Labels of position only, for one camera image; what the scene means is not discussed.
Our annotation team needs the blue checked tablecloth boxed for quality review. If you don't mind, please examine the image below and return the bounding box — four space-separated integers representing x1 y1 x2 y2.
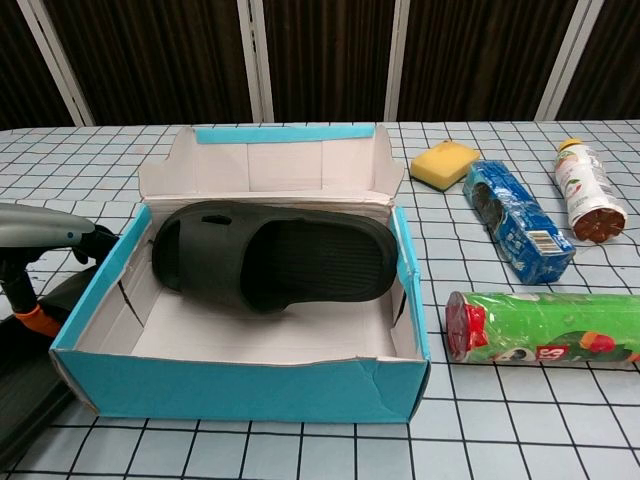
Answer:
0 119 640 480

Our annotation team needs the dark brown screen panel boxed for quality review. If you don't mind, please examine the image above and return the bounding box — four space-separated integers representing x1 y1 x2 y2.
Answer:
397 0 581 123
42 0 254 126
554 0 640 122
262 0 401 124
0 0 76 130

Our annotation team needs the white screen frame post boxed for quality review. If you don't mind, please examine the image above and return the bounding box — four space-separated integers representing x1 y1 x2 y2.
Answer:
535 0 595 122
236 0 275 124
383 0 417 123
16 0 96 127

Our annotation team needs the light blue shoe box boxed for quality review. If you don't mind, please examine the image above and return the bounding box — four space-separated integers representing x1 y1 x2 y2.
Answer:
48 124 432 424

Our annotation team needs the yellow green scrub sponge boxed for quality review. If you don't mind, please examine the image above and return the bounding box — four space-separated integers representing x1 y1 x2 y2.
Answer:
409 140 480 193

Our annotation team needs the black rubber slipper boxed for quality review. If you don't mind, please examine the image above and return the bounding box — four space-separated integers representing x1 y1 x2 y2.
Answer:
151 200 399 314
0 267 99 454

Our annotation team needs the green chips can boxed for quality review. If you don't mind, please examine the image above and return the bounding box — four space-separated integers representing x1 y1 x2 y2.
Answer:
444 290 640 371

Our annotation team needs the yellow capped drink bottle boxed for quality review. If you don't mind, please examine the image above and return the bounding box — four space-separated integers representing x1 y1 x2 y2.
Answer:
554 139 628 245

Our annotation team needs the blue cookie package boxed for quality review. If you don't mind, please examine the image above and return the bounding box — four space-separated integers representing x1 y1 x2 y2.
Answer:
461 160 576 286

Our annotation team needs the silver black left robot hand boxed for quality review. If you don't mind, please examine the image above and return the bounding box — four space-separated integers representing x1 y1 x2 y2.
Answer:
0 202 119 341

